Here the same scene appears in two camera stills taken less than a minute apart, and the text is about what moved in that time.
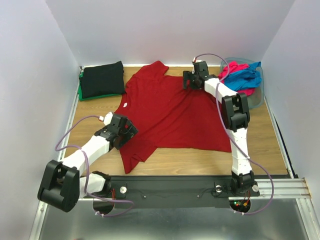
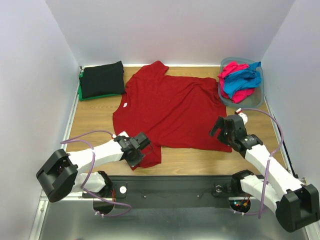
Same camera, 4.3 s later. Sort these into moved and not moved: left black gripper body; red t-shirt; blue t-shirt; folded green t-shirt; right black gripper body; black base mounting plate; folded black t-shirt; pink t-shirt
Moved: right black gripper body; left black gripper body
Not moved: pink t-shirt; red t-shirt; folded black t-shirt; blue t-shirt; black base mounting plate; folded green t-shirt
